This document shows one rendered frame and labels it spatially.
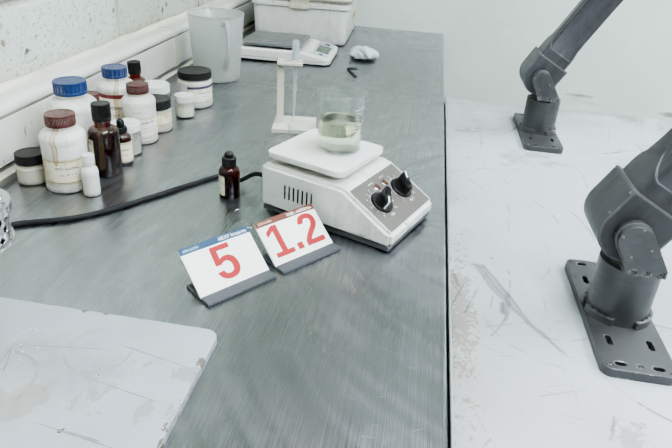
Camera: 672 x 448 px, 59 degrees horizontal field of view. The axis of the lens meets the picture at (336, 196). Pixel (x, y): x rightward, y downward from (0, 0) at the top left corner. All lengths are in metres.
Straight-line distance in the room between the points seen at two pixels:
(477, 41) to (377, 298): 1.64
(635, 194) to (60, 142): 0.70
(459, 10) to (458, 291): 1.59
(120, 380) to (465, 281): 0.39
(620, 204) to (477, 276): 0.20
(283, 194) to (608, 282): 0.40
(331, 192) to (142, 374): 0.33
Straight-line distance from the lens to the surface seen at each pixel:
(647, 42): 2.32
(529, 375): 0.61
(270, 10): 1.87
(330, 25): 1.85
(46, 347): 0.62
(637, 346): 0.68
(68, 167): 0.90
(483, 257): 0.78
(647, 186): 0.63
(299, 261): 0.71
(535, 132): 1.22
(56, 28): 1.16
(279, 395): 0.55
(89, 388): 0.57
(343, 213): 0.75
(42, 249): 0.79
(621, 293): 0.68
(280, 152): 0.79
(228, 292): 0.66
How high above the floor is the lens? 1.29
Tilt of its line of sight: 26 degrees down
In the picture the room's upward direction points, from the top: 4 degrees clockwise
